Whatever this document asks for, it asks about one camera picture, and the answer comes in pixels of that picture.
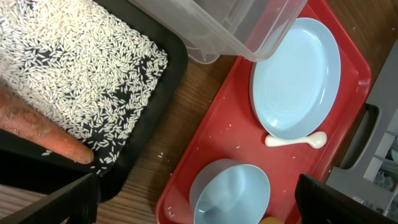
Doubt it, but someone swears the orange carrot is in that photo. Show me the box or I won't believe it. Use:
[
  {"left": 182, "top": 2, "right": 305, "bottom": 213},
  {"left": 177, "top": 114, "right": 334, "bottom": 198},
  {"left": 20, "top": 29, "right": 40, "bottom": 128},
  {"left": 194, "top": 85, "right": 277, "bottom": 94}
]
[{"left": 1, "top": 86, "right": 95, "bottom": 164}]

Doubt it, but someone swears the clear plastic bin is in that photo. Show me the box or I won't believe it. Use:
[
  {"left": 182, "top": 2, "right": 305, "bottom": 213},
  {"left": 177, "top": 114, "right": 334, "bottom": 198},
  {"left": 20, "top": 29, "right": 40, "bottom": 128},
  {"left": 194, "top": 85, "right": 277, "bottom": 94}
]
[{"left": 131, "top": 0, "right": 307, "bottom": 64}]

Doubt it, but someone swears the black plastic tray bin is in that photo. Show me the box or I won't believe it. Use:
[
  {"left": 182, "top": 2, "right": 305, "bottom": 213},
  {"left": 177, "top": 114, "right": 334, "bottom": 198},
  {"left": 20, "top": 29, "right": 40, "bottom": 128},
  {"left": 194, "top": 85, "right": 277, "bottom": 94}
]
[{"left": 1, "top": 0, "right": 188, "bottom": 202}]

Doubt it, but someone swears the yellow plastic cup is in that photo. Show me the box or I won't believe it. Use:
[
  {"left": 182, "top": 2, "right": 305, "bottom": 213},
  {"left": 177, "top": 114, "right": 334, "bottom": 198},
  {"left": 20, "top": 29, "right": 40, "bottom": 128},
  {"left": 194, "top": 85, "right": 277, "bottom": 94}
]
[{"left": 259, "top": 217, "right": 283, "bottom": 224}]

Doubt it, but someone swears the small light blue bowl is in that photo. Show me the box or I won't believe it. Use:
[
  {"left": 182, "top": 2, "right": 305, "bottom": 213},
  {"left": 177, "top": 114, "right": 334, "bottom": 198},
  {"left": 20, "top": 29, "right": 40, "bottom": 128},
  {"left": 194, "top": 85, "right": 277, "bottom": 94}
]
[{"left": 189, "top": 159, "right": 271, "bottom": 224}]

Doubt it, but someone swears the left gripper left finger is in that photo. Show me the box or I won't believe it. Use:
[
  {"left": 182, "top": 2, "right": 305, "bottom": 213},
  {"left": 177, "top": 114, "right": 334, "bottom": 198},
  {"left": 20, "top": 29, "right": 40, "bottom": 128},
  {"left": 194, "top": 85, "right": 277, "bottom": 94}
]
[{"left": 1, "top": 174, "right": 100, "bottom": 224}]

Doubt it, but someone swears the large light blue plate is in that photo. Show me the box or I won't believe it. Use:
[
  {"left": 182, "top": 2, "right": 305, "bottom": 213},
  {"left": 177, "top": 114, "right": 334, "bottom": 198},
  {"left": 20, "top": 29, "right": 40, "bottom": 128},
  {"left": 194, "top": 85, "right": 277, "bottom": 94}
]
[{"left": 250, "top": 17, "right": 341, "bottom": 140}]

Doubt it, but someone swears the red serving tray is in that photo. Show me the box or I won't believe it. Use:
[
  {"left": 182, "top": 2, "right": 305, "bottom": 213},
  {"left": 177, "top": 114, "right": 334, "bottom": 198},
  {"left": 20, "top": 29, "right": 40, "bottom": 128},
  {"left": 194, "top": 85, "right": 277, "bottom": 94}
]
[{"left": 155, "top": 0, "right": 372, "bottom": 224}]

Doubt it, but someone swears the white plastic spoon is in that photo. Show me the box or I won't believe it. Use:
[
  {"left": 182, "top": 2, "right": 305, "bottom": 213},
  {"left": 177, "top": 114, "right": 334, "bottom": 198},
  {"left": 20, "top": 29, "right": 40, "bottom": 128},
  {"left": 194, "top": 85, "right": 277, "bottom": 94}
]
[{"left": 264, "top": 131, "right": 327, "bottom": 149}]

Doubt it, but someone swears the white rice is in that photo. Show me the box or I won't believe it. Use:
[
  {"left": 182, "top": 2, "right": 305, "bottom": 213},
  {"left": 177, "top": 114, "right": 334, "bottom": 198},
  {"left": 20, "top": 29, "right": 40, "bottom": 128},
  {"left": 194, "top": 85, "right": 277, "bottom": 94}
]
[{"left": 1, "top": 0, "right": 168, "bottom": 174}]

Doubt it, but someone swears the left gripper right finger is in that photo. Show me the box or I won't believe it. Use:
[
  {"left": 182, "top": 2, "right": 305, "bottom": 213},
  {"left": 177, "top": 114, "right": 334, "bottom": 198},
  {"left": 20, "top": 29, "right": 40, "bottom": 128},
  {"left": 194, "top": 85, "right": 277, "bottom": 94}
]
[{"left": 295, "top": 174, "right": 397, "bottom": 224}]

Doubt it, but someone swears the grey dishwasher rack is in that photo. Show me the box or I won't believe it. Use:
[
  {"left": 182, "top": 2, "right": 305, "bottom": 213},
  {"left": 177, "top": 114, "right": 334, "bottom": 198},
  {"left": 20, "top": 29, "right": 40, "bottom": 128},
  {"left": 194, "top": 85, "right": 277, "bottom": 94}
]
[{"left": 326, "top": 42, "right": 397, "bottom": 217}]

